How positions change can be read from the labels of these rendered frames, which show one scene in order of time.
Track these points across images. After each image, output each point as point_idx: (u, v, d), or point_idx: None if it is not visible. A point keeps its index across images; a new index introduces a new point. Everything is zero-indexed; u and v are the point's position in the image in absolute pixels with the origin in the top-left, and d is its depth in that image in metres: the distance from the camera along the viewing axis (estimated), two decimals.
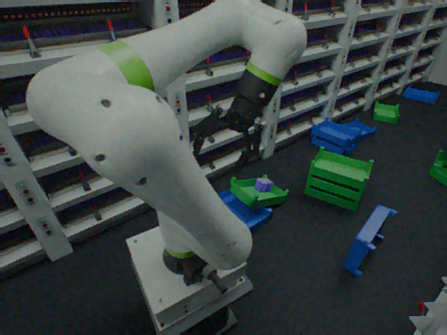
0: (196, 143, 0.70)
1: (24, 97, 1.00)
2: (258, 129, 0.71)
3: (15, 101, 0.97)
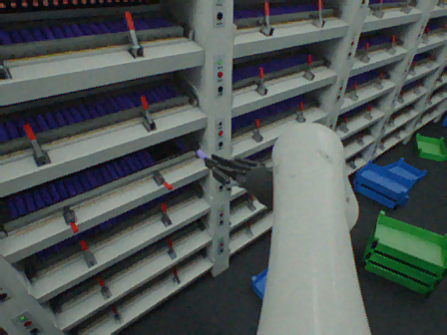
0: None
1: (25, 201, 0.72)
2: None
3: (13, 211, 0.69)
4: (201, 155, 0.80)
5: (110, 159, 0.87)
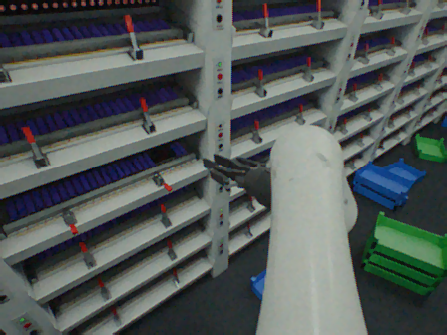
0: None
1: (25, 203, 0.72)
2: None
3: (13, 213, 0.70)
4: (172, 148, 0.95)
5: None
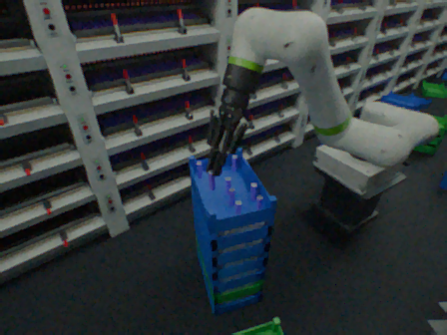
0: (210, 153, 0.76)
1: None
2: (240, 125, 0.68)
3: None
4: None
5: None
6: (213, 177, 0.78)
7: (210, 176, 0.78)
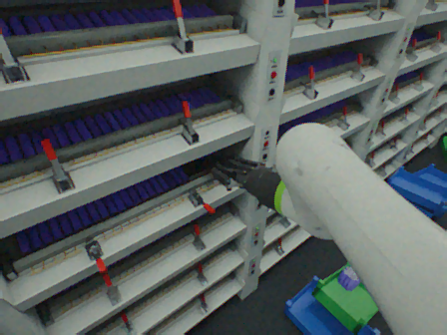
0: None
1: (39, 231, 0.59)
2: None
3: (25, 245, 0.56)
4: None
5: None
6: (203, 158, 0.79)
7: (204, 160, 0.79)
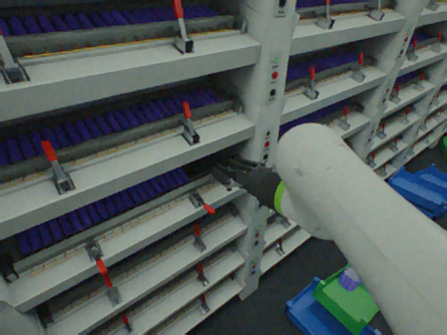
0: None
1: (39, 232, 0.59)
2: None
3: (25, 246, 0.56)
4: None
5: None
6: (203, 157, 0.79)
7: (204, 160, 0.79)
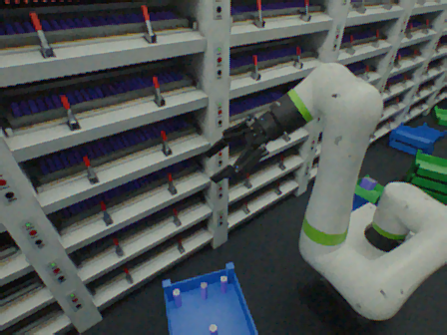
0: (219, 141, 0.78)
1: None
2: (259, 148, 0.67)
3: None
4: (292, 88, 1.44)
5: (259, 92, 1.36)
6: (291, 90, 1.42)
7: (291, 91, 1.42)
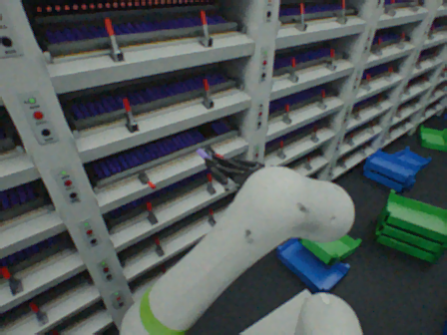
0: None
1: (108, 167, 0.88)
2: None
3: (101, 173, 0.85)
4: (218, 126, 1.11)
5: (168, 135, 1.03)
6: (216, 129, 1.09)
7: (216, 131, 1.09)
